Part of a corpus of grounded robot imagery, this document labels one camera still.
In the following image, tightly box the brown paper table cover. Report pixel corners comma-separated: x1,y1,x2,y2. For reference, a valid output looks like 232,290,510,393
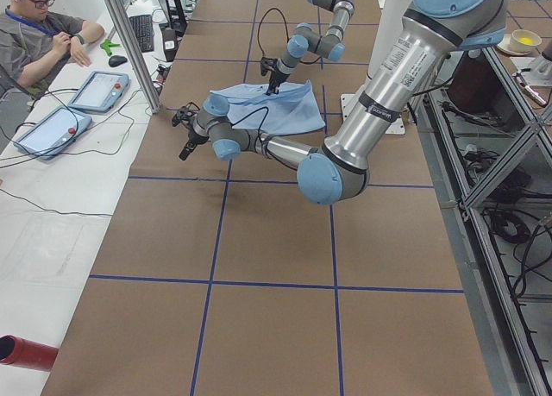
43,0,492,395

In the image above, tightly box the far blue teach pendant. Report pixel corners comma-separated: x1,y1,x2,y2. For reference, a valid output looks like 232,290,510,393
67,71,129,113

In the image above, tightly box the black labelled box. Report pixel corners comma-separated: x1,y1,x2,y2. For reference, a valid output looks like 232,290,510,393
161,28,179,62

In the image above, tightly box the seated person grey shirt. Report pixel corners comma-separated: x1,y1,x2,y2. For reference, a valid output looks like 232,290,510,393
1,0,104,96

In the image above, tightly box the black pendant cable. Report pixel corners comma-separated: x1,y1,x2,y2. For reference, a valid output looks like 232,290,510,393
0,87,150,218

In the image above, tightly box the clear plastic bag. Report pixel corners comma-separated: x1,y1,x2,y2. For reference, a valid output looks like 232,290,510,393
1,217,97,287

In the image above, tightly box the yellow bowl on stand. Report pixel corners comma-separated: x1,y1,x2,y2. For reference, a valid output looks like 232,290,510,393
497,29,543,56

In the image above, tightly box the near blue teach pendant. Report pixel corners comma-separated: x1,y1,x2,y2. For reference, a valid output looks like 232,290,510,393
14,106,92,160

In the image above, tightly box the black keyboard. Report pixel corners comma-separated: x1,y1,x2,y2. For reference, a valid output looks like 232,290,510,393
129,14,154,53

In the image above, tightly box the green plastic clamp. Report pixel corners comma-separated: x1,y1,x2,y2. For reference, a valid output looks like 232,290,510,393
100,38,121,56

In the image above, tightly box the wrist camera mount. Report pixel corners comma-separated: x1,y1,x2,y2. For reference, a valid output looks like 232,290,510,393
172,104,200,129
260,57,278,76

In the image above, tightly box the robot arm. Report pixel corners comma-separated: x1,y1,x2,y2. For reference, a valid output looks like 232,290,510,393
180,0,508,204
260,0,354,95

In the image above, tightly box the black computer mouse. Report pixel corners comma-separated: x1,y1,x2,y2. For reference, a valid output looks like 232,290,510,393
108,55,128,67

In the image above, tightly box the red cylinder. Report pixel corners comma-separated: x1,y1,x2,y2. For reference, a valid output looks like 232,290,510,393
1,335,59,372

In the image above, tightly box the blue teach pendant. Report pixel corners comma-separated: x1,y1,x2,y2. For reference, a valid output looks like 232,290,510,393
14,106,92,160
67,71,129,113

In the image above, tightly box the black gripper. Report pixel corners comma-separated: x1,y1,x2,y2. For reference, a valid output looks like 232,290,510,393
179,126,210,160
266,66,288,95

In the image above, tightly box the light blue t-shirt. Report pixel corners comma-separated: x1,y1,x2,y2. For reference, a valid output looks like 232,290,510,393
210,81,324,135

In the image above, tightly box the aluminium frame post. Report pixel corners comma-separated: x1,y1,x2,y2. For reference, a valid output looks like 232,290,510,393
104,0,161,114

